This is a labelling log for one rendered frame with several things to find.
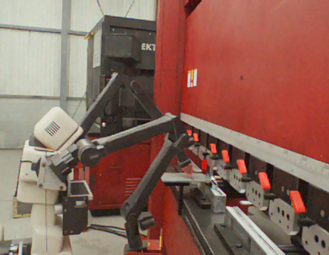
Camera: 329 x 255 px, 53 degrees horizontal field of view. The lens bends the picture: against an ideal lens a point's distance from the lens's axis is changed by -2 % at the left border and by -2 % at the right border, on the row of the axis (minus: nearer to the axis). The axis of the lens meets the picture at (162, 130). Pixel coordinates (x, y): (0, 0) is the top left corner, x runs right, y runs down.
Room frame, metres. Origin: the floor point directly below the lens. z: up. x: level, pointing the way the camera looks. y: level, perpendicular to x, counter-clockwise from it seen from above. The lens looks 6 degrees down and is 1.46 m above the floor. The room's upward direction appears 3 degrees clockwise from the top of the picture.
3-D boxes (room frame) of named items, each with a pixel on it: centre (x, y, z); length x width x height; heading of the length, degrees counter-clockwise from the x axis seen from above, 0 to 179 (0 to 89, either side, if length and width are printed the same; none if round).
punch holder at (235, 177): (1.34, -0.35, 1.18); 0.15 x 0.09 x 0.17; 7
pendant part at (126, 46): (3.10, 0.38, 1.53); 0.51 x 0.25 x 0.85; 174
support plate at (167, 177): (1.89, -0.13, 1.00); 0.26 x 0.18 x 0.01; 97
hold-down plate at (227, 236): (1.30, -0.30, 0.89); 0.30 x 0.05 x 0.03; 7
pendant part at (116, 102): (3.06, 0.47, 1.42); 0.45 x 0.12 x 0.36; 174
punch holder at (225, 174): (1.54, -0.32, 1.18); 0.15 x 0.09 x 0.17; 7
